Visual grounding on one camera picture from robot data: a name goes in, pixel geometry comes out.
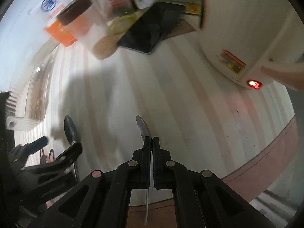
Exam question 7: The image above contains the bottle with white lid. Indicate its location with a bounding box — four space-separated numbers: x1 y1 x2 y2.
88 0 143 35

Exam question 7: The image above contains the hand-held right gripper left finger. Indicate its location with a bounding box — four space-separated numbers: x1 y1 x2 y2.
28 136 152 228

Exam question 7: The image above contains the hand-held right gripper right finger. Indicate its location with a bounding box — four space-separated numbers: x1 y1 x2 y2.
152 136 289 228

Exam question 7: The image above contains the black smartphone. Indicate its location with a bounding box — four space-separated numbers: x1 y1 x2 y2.
116 2 186 55

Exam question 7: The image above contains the clear plastic container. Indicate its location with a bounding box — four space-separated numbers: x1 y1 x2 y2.
5 50 60 132

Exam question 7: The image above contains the brown packet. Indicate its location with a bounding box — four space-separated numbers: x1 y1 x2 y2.
164 0 207 40

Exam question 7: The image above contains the striped cat print tablecloth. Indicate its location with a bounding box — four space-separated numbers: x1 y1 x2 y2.
7 36 300 228

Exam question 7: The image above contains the metal spoon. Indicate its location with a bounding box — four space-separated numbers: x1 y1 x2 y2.
64 115 81 181
136 115 152 226

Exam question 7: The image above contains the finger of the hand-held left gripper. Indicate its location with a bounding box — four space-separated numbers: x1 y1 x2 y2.
20 142 83 203
8 136 50 169

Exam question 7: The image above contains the white and pink electric kettle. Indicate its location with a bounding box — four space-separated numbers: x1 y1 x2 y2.
198 0 304 92

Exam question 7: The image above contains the orange and white salt bag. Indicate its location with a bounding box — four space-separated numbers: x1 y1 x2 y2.
28 0 81 48

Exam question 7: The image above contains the spice jar with brown lid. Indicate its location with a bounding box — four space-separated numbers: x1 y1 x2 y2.
56 0 119 60

